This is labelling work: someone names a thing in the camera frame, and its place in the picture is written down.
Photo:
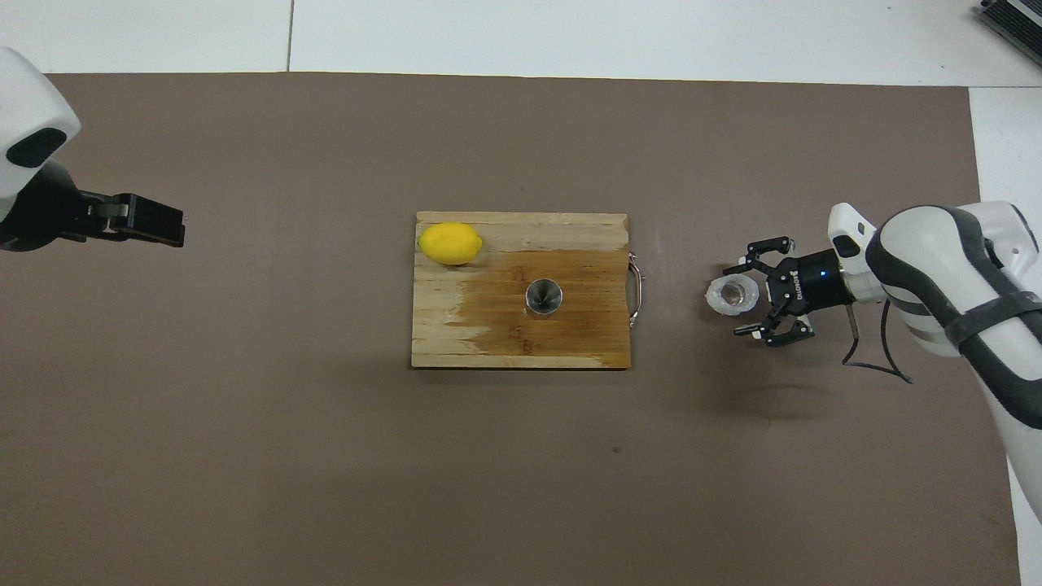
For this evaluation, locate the steel double jigger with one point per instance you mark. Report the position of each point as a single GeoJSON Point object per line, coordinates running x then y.
{"type": "Point", "coordinates": [544, 296]}

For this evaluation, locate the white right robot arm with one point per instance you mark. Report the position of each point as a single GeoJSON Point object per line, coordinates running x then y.
{"type": "Point", "coordinates": [936, 244]}

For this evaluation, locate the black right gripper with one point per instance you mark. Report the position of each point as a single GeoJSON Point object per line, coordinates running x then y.
{"type": "Point", "coordinates": [814, 281]}

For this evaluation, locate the clear textured glass cup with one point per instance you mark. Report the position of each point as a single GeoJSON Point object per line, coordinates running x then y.
{"type": "Point", "coordinates": [731, 295]}

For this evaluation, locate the brown paper table mat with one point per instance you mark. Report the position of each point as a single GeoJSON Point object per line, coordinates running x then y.
{"type": "Point", "coordinates": [244, 456]}

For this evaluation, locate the yellow lemon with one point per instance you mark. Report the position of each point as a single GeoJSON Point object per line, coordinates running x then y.
{"type": "Point", "coordinates": [449, 243]}

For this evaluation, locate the grey ribbed metal device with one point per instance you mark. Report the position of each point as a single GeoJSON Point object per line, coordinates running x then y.
{"type": "Point", "coordinates": [1017, 16]}

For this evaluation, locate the wooden cutting board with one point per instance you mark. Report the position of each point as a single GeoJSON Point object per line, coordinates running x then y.
{"type": "Point", "coordinates": [488, 325]}

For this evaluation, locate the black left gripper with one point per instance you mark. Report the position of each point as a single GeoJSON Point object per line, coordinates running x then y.
{"type": "Point", "coordinates": [41, 212]}

